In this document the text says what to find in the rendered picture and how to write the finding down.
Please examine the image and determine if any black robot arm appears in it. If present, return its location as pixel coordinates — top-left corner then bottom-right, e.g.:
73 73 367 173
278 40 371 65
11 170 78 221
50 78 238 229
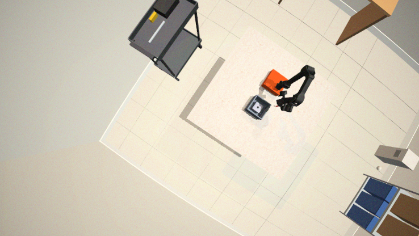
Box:
276 65 316 112

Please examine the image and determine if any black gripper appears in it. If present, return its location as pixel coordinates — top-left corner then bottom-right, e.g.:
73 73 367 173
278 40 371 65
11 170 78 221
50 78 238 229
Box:
279 90 288 111

